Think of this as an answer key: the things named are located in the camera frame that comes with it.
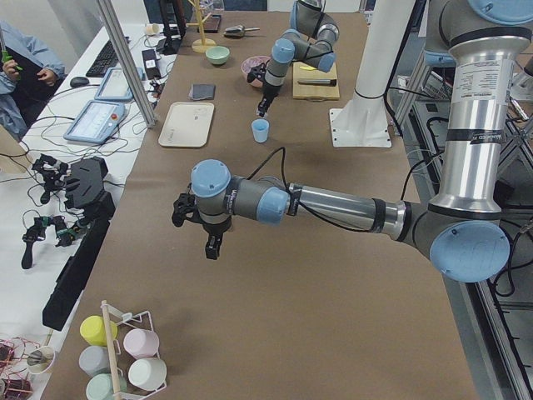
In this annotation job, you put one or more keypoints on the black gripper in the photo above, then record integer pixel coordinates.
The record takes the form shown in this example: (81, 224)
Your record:
(267, 92)
(215, 227)

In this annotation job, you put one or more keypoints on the pink cup on rack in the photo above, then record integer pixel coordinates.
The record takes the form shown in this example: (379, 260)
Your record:
(141, 343)

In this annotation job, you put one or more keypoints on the far teach pendant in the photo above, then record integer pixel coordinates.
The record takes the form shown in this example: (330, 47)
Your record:
(114, 87)

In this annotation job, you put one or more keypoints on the aluminium frame post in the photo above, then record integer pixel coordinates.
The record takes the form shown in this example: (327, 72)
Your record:
(119, 43)

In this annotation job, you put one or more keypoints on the person in blue coat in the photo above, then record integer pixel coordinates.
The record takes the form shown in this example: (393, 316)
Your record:
(28, 80)

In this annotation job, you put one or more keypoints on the green cup on rack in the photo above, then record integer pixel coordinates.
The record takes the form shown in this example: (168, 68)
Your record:
(100, 387)

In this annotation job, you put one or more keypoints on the yellow cup on rack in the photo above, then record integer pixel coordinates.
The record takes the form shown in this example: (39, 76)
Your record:
(92, 330)

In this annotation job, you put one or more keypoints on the teach pendant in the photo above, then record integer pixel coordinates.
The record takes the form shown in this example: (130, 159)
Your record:
(96, 122)
(114, 87)

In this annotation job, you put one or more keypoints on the wooden cutting board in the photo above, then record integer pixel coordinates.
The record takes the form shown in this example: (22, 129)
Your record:
(314, 92)

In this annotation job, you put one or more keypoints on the light blue plastic cup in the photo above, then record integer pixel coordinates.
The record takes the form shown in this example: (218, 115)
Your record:
(260, 130)

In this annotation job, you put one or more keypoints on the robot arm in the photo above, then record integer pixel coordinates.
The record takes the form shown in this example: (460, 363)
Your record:
(310, 40)
(458, 229)

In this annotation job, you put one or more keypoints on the green bowl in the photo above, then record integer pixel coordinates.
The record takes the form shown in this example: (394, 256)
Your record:
(217, 55)

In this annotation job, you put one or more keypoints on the black keyboard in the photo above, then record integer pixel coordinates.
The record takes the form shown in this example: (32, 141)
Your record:
(106, 59)

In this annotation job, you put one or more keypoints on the paper cup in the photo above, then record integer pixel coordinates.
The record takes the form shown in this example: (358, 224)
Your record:
(151, 29)

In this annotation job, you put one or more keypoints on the near teach pendant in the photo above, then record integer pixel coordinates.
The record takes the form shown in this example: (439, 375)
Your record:
(96, 122)

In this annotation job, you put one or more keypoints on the wooden glass stand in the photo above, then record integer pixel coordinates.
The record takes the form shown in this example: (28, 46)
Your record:
(202, 14)

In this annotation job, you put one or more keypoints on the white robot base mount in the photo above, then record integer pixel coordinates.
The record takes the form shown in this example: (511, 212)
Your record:
(363, 122)

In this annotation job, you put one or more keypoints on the cream rabbit tray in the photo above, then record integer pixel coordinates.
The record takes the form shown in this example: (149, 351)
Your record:
(187, 125)

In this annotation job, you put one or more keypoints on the white cup on rack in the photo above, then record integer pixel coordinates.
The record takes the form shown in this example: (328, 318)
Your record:
(148, 373)

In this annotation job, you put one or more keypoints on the metal ice scoop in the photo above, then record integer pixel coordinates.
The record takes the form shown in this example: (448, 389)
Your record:
(238, 31)

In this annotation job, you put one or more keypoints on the black gripper stand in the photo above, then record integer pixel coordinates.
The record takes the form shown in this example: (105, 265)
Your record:
(84, 191)

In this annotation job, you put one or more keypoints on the pink bowl of ice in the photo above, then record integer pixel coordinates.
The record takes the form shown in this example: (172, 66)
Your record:
(252, 62)

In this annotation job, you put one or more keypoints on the grey cup on rack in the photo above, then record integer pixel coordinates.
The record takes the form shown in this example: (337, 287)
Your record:
(94, 360)

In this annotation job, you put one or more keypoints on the white wire cup rack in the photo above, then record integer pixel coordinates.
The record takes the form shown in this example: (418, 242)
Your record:
(117, 324)

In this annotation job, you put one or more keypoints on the black computer mouse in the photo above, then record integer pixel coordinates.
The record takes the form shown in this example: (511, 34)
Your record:
(79, 82)

